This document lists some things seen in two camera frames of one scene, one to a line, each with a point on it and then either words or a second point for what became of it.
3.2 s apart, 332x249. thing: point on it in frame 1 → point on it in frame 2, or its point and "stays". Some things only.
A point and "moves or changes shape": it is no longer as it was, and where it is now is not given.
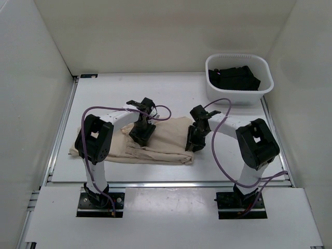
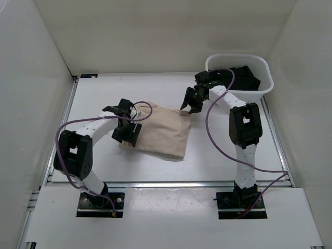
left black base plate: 86,209 stays
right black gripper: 198,144 → 189,93
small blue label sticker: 88,75 stays
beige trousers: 167,144 moves or changes shape
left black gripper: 143,136 → 118,136
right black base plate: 232,206 stays
